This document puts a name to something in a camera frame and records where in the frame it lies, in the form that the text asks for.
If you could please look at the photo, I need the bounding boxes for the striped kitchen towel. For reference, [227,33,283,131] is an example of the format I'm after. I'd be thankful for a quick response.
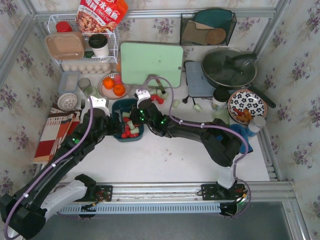
[32,104,82,164]

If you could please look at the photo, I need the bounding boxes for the white wire rack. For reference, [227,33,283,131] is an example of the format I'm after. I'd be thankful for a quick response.
[44,13,120,66]

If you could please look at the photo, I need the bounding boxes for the teal plastic storage basket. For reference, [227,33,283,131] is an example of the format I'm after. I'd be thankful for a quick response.
[111,98,144,143]

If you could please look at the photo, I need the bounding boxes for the black power plug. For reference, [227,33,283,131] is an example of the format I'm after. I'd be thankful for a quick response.
[182,95,196,105]

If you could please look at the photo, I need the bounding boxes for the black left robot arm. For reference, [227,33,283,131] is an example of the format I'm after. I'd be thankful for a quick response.
[0,108,125,240]

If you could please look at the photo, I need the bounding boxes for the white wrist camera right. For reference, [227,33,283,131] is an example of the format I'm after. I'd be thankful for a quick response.
[135,89,151,101]

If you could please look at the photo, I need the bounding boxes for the brown plastic lunch box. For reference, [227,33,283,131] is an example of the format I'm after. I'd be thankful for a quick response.
[45,31,86,61]

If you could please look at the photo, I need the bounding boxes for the silver fork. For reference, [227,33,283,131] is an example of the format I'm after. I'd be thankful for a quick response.
[80,98,86,111]

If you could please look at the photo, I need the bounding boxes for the white strainer basket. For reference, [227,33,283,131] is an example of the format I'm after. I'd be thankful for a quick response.
[57,93,78,112]

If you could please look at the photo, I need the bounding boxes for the egg tray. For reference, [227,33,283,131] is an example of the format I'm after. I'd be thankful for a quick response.
[61,62,112,74]

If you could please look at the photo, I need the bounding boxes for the green coffee capsule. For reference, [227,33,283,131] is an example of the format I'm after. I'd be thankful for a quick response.
[172,99,181,108]
[130,127,140,135]
[193,104,203,112]

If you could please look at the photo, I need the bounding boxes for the black mesh organizer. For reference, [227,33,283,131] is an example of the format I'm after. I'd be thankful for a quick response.
[179,8,237,46]

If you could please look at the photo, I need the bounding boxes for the white jar black lid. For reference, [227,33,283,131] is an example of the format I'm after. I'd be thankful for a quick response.
[211,88,231,111]

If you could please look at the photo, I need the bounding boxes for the white cup black lid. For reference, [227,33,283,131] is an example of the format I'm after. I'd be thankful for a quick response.
[88,33,110,57]

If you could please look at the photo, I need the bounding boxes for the green cutting board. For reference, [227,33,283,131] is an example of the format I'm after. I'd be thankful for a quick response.
[120,42,184,88]

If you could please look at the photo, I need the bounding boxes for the floral patterned plate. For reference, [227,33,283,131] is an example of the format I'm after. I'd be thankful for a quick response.
[227,89,267,126]

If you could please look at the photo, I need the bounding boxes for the clear container blue lid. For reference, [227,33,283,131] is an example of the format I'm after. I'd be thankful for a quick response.
[57,71,81,95]

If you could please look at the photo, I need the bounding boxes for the red capped jar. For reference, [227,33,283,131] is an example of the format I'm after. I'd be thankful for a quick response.
[55,21,73,33]

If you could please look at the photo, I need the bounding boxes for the green glass cup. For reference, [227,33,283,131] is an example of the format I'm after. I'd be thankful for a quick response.
[77,78,99,99]

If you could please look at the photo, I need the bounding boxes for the grey induction cooker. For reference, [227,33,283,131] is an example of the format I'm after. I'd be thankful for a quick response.
[184,60,215,98]

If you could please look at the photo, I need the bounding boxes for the black pan with glass lid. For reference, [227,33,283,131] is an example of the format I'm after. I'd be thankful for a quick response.
[201,47,276,109]

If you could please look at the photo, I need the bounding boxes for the green glass bottle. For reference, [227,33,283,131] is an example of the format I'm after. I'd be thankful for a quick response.
[213,108,230,125]

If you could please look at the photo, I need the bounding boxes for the blue jar silver lid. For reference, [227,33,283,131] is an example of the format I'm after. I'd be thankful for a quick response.
[246,116,266,137]

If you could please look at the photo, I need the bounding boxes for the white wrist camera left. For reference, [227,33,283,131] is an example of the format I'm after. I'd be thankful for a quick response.
[88,95,110,116]

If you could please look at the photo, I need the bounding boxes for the blue cloth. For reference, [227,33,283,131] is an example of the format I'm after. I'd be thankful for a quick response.
[230,124,253,153]

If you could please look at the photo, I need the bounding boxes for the pink bowl with oranges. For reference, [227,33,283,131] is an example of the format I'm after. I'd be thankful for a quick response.
[97,73,132,100]

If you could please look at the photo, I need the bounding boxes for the red snack bag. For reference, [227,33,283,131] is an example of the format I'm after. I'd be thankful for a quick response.
[75,0,129,34]

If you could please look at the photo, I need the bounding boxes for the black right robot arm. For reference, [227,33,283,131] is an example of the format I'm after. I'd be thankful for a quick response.
[131,99,249,190]

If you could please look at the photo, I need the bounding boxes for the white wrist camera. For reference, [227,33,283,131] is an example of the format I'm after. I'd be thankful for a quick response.
[88,95,110,116]
[135,89,151,101]

